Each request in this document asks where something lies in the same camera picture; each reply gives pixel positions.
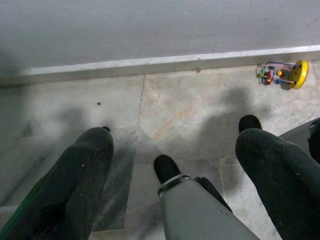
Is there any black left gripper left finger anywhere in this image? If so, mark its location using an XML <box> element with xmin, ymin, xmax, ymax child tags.
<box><xmin>0</xmin><ymin>126</ymin><xmax>115</xmax><ymax>240</ymax></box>

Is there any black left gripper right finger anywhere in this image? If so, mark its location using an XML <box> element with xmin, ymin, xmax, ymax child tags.
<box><xmin>234</xmin><ymin>128</ymin><xmax>320</xmax><ymax>240</ymax></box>

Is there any silver robot right leg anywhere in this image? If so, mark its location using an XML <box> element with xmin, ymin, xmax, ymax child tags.
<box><xmin>238</xmin><ymin>114</ymin><xmax>320</xmax><ymax>166</ymax></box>

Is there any silver robot leg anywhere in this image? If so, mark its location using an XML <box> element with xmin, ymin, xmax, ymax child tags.
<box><xmin>153</xmin><ymin>154</ymin><xmax>261</xmax><ymax>240</ymax></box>
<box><xmin>238</xmin><ymin>114</ymin><xmax>320</xmax><ymax>166</ymax></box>

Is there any silver robot left leg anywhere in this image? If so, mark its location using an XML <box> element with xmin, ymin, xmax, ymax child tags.
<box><xmin>153</xmin><ymin>154</ymin><xmax>261</xmax><ymax>240</ymax></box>

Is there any colourful bead maze toy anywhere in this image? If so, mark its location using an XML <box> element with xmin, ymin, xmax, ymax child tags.
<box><xmin>255</xmin><ymin>59</ymin><xmax>309</xmax><ymax>90</ymax></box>

